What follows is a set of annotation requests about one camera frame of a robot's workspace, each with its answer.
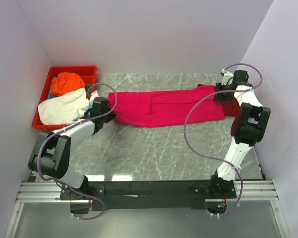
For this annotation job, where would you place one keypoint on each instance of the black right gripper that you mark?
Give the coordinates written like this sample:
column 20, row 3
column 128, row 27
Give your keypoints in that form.
column 218, row 97

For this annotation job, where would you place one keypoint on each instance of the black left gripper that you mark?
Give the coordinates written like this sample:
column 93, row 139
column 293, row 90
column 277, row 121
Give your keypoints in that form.
column 112, row 116

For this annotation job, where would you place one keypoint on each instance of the bright pink t-shirt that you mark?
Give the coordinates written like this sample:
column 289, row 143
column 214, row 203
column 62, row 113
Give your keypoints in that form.
column 158, row 108

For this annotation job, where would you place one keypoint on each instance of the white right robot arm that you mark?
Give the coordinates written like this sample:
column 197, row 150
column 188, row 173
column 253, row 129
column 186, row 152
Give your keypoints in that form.
column 247, row 129

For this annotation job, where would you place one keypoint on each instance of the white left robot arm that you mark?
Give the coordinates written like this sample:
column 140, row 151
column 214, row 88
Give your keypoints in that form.
column 51, row 152

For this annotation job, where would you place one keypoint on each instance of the folded dark red t-shirt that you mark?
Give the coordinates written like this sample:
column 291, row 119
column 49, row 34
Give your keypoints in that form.
column 231, row 108

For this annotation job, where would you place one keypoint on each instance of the light blue t-shirt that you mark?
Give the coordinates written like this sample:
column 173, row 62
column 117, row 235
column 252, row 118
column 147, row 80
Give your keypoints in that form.
column 89, row 108

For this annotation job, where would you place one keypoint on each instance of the green t-shirt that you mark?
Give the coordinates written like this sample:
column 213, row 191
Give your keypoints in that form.
column 89, row 87

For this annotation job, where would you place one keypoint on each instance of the red plastic bin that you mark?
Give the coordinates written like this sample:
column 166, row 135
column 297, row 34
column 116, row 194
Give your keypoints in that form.
column 86, row 72

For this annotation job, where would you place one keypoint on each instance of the white t-shirt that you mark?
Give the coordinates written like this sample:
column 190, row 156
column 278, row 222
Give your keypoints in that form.
column 65, row 109

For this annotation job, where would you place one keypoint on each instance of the orange t-shirt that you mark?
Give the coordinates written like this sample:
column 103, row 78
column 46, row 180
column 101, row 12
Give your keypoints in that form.
column 66, row 82

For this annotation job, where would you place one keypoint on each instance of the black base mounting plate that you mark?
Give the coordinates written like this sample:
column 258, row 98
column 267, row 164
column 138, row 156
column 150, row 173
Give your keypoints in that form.
column 116, row 195

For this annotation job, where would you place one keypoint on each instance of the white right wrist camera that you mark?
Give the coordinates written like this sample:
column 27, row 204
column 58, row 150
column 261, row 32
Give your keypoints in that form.
column 227, row 77

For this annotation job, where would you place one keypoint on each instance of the aluminium extrusion rail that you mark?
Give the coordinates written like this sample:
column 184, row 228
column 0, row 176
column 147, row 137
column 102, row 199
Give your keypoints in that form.
column 47, row 192

